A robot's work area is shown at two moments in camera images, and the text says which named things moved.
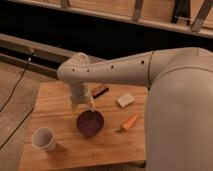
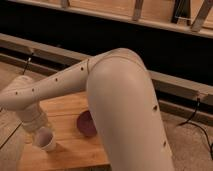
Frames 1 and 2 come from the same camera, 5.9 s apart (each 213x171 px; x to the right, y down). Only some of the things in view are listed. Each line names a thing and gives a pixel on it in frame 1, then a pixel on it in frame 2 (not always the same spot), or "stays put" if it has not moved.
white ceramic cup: (44, 138) stays put
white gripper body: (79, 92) to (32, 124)
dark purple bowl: (90, 123) stays put
